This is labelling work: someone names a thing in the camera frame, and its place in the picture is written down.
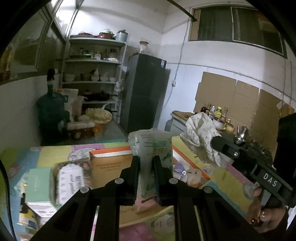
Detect white floral cloth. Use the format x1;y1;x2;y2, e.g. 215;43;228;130
180;112;228;168

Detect pink towel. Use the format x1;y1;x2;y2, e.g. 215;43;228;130
135;196;166;214

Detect purple white plush toy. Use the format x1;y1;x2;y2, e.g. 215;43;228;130
173;162;187;176

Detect right hand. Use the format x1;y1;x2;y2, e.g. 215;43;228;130
246;187;287;233

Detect steel kettle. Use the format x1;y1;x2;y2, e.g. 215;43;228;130
234;126;251;145

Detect floral tissue pack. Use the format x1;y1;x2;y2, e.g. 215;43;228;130
56;160;93;208

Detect colourful cartoon play mat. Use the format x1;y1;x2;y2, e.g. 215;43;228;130
1;138;259;240

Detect mint green carton box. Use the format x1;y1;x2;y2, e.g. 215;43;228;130
23;166;58;218

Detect kitchen counter with bottles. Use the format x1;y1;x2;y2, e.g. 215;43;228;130
164;101;273;163

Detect orange rimmed cardboard tray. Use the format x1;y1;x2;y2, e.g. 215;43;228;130
88;138;211;227

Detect green water jug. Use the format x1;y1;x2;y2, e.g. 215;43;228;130
36;68;70;146

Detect dark grey refrigerator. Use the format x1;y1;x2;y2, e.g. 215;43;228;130
120;54;168;134

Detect yellow dried food bag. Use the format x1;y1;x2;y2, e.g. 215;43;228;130
85;108;112;125

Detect metal kitchen shelf rack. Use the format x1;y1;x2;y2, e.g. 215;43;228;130
61;29;128;122

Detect cardboard wall sheets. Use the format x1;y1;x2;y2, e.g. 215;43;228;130
194;72;295;157

